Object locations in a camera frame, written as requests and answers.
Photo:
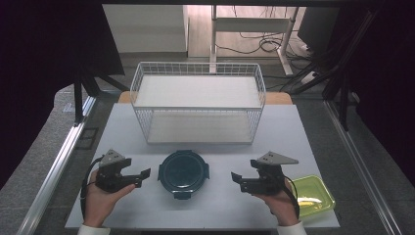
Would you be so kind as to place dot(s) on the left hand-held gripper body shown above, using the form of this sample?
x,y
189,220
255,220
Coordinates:
x,y
109,178

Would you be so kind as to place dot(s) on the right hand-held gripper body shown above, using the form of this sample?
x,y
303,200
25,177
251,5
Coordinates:
x,y
270,179

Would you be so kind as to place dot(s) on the green plastic tray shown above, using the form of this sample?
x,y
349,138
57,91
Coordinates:
x,y
313,191

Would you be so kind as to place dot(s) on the round dark lidded food container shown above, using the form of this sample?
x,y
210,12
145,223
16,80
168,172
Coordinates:
x,y
182,173

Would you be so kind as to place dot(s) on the person's left hand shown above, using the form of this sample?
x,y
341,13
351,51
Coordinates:
x,y
98,204

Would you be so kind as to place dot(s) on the person's right hand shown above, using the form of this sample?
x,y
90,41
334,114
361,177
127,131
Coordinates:
x,y
284,207

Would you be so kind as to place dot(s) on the person's right white sleeve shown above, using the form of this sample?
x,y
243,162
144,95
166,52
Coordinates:
x,y
292,229

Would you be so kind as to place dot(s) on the person's white sleeve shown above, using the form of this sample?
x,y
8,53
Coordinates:
x,y
292,229
93,230

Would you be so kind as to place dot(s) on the person's left white sleeve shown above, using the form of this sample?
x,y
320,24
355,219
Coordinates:
x,y
93,230

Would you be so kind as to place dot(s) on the black metal stand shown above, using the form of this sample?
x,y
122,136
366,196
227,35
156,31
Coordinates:
x,y
342,94
78,98

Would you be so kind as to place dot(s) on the dark curtain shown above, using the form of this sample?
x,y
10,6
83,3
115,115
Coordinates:
x,y
391,81
39,65

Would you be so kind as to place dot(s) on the white cabinet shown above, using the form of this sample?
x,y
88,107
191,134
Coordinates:
x,y
145,27

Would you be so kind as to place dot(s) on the aluminium rail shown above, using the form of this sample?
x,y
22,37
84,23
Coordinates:
x,y
359,163
54,176

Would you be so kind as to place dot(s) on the white desk frame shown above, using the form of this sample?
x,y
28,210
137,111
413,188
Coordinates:
x,y
251,24

